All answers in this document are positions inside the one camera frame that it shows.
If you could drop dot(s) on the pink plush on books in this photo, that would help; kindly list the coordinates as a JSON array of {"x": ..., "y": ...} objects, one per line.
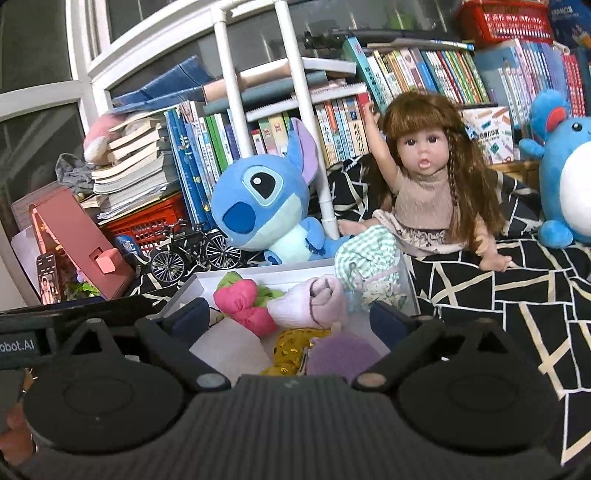
[{"x": 99, "y": 136}]

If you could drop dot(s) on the brown hair doll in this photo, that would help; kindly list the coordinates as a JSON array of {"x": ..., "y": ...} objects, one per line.
[{"x": 436, "y": 192}]

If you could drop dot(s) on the stack of books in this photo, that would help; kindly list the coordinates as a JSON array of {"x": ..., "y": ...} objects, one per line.
[{"x": 140, "y": 168}]

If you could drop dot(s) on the black model bicycle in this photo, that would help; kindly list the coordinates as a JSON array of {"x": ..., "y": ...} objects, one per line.
[{"x": 186, "y": 247}]

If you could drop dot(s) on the green checkered cloth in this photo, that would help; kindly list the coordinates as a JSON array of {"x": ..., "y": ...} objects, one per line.
[{"x": 370, "y": 267}]

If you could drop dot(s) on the black patterned cloth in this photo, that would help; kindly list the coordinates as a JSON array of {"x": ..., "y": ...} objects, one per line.
[{"x": 543, "y": 302}]

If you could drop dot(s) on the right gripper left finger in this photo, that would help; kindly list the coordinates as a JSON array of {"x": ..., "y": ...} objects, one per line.
[{"x": 168, "y": 340}]

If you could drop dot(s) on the white cardboard box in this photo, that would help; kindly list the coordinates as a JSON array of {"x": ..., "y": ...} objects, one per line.
[{"x": 203, "y": 285}]

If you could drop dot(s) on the row of upright books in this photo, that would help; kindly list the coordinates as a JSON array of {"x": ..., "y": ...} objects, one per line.
[{"x": 494, "y": 90}]

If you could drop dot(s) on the green pink scrunchie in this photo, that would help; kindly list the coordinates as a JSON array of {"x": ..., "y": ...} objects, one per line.
[{"x": 244, "y": 301}]

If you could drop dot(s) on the gold sequin bow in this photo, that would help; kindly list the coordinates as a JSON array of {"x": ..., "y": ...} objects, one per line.
[{"x": 291, "y": 349}]

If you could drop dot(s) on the white shelf frame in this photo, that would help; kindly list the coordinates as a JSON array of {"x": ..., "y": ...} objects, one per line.
[{"x": 272, "y": 88}]

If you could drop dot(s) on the person's hand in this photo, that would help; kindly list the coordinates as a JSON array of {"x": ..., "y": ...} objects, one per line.
[{"x": 17, "y": 444}]

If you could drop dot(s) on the pink wooden house model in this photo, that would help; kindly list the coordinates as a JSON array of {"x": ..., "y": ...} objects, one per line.
[{"x": 58, "y": 219}]

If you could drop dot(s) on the red plastic basket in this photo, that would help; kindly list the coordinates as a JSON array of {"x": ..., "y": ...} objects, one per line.
[{"x": 147, "y": 225}]

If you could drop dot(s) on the pink cloth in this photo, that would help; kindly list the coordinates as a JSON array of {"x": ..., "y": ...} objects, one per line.
[{"x": 317, "y": 303}]

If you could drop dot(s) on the purple fluffy pompom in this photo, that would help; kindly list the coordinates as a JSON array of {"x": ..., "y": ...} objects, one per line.
[{"x": 339, "y": 354}]

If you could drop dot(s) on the white foam block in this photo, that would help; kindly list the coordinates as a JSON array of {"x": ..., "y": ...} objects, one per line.
[{"x": 231, "y": 350}]

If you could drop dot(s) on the blue Stitch plush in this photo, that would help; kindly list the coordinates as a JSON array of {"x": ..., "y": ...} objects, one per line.
[{"x": 260, "y": 203}]

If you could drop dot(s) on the blue round plush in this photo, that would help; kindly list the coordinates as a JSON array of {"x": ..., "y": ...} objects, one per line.
[{"x": 561, "y": 144}]

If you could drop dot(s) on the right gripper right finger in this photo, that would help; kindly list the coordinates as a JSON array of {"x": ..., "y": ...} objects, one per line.
[{"x": 407, "y": 337}]

